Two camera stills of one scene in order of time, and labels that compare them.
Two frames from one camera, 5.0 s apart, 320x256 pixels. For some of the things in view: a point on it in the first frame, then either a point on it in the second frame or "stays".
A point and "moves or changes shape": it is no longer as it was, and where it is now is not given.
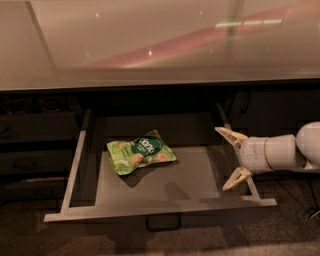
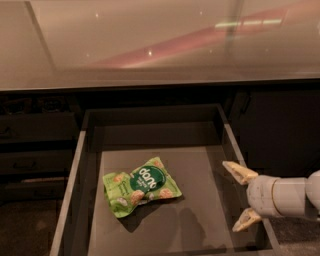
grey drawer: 32,127 stays
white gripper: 252,154 → 260,195
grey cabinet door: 253,112 stays
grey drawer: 41,189 stays
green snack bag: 144,150 → 125,191
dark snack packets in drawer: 24,105 stays
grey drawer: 159,166 moves or changes shape
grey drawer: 30,161 stays
